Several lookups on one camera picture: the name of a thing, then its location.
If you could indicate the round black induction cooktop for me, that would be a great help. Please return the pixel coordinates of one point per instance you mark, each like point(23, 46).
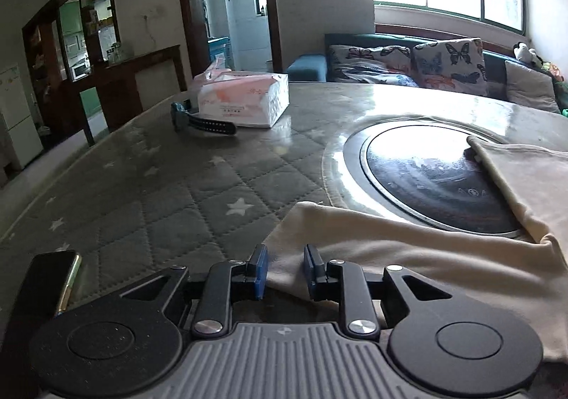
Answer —
point(424, 171)

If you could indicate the pink tissue pack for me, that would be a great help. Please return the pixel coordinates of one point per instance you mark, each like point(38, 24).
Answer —
point(244, 98)

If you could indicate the black smartphone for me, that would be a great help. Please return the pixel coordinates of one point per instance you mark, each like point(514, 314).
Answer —
point(43, 294)

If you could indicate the white refrigerator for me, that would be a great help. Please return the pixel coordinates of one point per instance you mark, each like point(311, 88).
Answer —
point(19, 136)

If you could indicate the light blue small cabinet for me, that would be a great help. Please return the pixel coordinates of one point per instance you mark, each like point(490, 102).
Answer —
point(221, 47)

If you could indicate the plain grey cushion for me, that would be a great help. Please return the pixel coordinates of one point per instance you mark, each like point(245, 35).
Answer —
point(530, 88)

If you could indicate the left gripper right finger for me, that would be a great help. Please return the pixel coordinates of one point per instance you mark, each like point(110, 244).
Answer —
point(345, 284)

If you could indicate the cream knit garment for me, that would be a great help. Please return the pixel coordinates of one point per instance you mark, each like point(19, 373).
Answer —
point(528, 278)

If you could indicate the black wrist watch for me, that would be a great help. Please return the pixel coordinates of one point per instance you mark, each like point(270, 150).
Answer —
point(182, 118)

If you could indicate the blue corner sofa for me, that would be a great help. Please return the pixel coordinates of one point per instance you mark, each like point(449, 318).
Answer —
point(315, 67)

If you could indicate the upright butterfly print pillow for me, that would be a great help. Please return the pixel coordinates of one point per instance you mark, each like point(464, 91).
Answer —
point(455, 65)

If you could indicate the black white plush toy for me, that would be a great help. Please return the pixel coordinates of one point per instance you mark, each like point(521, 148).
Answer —
point(527, 55)

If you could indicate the dark wooden door frame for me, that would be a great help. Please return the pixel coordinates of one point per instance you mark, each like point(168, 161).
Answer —
point(193, 19)

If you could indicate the dark wooden sideboard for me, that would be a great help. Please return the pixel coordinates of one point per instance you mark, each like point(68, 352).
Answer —
point(120, 99)

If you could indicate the flat butterfly print pillow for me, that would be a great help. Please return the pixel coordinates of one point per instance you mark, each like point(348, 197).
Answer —
point(371, 65)

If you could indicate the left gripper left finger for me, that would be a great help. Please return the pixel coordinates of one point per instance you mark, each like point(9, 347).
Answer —
point(227, 283)

